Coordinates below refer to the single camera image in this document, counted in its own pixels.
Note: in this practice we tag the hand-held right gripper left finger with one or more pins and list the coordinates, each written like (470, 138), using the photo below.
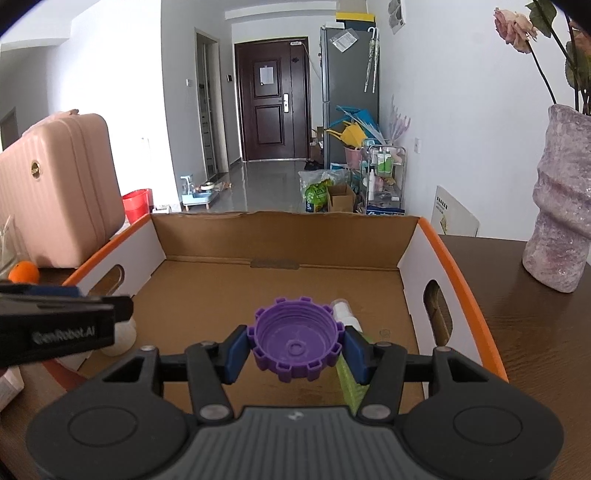
(233, 355)

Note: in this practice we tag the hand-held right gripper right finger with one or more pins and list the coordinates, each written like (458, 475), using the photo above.
(355, 355)

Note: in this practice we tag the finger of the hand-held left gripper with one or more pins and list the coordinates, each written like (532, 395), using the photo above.
(51, 291)
(123, 308)

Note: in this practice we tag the green spray bottle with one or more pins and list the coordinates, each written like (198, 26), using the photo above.
(345, 314)

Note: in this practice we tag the purple bottle cap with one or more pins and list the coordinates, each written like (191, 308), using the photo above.
(295, 332)

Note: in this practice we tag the red cardboard box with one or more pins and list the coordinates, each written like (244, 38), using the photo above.
(277, 286)

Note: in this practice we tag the orange fruit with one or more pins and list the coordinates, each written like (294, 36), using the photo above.
(25, 272)

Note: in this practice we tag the clear glass vase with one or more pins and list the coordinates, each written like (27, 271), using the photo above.
(11, 249)

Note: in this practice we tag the pink suitcase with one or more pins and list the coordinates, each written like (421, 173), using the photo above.
(60, 194)

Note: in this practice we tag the red bucket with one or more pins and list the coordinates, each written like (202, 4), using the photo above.
(137, 205)

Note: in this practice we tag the blue pet water fountain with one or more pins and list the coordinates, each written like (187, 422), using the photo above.
(196, 198)

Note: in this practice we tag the small cardboard box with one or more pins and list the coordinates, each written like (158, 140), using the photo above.
(341, 201)

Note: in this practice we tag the green plastic bag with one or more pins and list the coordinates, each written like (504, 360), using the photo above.
(316, 194)

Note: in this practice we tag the white leaning board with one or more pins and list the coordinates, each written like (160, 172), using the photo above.
(455, 217)

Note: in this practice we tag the metal storage cart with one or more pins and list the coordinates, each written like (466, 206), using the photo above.
(383, 161)

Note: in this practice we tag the pink bucket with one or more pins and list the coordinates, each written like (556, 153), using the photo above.
(353, 159)

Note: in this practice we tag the yellow dustpan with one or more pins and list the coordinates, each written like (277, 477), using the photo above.
(353, 134)

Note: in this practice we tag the dark wooden door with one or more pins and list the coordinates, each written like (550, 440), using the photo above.
(270, 129)

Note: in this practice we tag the purple dried flowers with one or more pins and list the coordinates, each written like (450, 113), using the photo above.
(397, 122)

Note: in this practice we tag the blue dustpan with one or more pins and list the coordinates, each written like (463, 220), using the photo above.
(364, 117)

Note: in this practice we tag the purple ceramic vase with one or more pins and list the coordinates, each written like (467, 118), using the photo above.
(558, 207)

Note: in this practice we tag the white paper on door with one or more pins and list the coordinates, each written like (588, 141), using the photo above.
(266, 75)

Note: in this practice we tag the grey refrigerator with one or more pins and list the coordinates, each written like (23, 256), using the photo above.
(351, 78)

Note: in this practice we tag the folded clear umbrella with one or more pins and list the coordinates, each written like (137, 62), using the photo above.
(371, 60)

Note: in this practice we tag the clear plastic sleeve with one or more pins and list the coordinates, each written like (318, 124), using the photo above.
(344, 40)

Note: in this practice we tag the yellow and black box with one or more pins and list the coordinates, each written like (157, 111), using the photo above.
(354, 17)

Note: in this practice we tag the dried pink roses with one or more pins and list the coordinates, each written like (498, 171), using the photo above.
(515, 23)

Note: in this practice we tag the wall poster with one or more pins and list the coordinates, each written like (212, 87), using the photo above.
(396, 16)

